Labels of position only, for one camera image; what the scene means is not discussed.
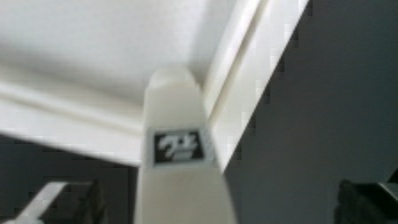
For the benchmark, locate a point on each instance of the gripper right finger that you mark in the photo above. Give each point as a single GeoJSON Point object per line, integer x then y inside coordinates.
{"type": "Point", "coordinates": [366, 203]}

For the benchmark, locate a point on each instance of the white desk leg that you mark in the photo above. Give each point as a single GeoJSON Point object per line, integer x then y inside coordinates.
{"type": "Point", "coordinates": [181, 189]}

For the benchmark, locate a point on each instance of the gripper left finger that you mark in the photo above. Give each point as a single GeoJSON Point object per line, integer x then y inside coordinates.
{"type": "Point", "coordinates": [68, 203]}

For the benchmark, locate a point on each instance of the white desk top tray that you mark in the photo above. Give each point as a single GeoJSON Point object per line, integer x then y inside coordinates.
{"type": "Point", "coordinates": [82, 49]}

